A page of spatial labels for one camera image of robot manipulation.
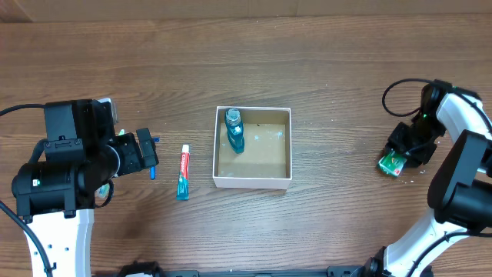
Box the blue toothbrush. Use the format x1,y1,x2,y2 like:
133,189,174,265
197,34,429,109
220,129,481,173
95,128,161,200

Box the green white packet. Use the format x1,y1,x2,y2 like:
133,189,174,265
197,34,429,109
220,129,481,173
377,150,407,177

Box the red teal toothpaste tube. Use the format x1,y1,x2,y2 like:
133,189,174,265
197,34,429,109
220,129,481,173
176,145,190,201

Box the teal mouthwash bottle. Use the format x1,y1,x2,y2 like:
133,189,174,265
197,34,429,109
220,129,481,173
224,108,245,154

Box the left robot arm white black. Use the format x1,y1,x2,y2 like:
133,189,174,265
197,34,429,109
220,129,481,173
12,98,158,276

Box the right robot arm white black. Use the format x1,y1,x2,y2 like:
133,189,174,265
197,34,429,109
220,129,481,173
357,79,491,276

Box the white cardboard box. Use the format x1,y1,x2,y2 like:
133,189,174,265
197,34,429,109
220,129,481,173
212,106,293,190

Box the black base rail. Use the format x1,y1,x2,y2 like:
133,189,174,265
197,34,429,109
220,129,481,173
112,262,364,277

